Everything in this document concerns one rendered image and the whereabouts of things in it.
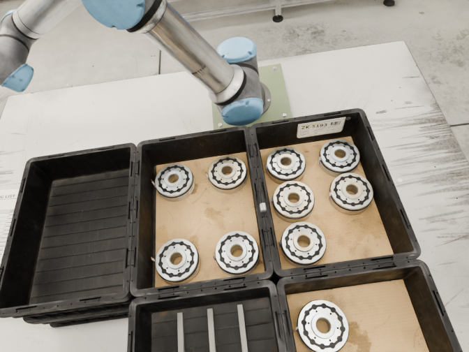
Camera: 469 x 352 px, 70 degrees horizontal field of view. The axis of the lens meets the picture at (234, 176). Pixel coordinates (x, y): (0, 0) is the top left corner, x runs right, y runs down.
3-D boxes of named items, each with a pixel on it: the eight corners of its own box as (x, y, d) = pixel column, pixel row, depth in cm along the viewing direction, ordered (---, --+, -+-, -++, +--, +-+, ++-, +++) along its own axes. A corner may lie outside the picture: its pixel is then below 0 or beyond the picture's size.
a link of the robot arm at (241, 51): (257, 62, 109) (254, 26, 98) (261, 93, 103) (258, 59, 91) (220, 68, 110) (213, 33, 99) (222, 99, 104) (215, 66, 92)
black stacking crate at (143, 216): (151, 165, 99) (137, 142, 89) (250, 150, 98) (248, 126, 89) (149, 306, 79) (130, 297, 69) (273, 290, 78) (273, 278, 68)
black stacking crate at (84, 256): (52, 180, 100) (28, 159, 90) (150, 165, 99) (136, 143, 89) (24, 323, 80) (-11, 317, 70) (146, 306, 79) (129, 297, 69)
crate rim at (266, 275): (139, 146, 91) (136, 141, 89) (249, 130, 90) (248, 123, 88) (133, 300, 71) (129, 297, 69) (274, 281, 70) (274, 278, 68)
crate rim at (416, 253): (249, 130, 90) (248, 123, 88) (361, 112, 89) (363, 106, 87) (275, 281, 70) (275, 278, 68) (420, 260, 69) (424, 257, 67)
